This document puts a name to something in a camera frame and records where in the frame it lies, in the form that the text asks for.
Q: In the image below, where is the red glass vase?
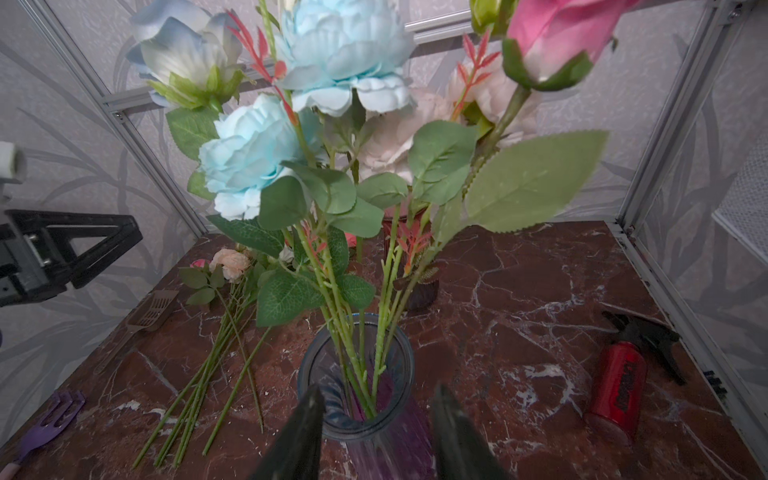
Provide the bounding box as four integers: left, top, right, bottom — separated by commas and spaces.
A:
380, 214, 440, 315

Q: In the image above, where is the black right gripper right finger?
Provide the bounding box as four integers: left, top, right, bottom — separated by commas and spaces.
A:
430, 384, 510, 479

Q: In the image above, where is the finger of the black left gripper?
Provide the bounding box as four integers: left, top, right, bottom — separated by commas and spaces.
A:
5, 209, 143, 289

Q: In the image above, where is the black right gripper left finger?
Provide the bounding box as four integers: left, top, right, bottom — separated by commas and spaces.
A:
249, 385, 325, 480

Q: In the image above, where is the pale pink rose spray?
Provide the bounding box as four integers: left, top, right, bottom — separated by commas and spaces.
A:
356, 29, 541, 397

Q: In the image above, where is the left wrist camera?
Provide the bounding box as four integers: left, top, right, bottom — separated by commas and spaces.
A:
0, 141, 27, 184

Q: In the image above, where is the white blue rose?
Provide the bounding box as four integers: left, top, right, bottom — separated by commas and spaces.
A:
125, 0, 247, 163

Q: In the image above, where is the teal peony spray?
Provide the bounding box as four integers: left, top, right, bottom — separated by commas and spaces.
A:
200, 1, 413, 350

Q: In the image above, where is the white wire basket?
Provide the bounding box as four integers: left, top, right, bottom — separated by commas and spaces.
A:
712, 132, 767, 264

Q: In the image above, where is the purple pink garden rake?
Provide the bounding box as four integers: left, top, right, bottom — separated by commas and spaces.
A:
1, 391, 86, 480

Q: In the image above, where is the red spray bottle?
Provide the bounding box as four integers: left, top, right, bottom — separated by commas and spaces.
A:
584, 309, 686, 446

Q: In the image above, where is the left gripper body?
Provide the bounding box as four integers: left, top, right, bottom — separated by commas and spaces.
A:
1, 223, 66, 307

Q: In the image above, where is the blue purple glass vase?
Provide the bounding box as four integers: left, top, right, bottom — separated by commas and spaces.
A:
298, 313, 436, 479

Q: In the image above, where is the flower bunch on table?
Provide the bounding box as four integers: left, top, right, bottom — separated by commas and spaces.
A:
132, 240, 292, 469

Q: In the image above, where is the pink rose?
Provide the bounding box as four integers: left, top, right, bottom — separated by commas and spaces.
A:
438, 0, 636, 242

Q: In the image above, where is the brown slotted scoop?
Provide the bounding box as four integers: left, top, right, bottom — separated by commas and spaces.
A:
95, 290, 179, 373

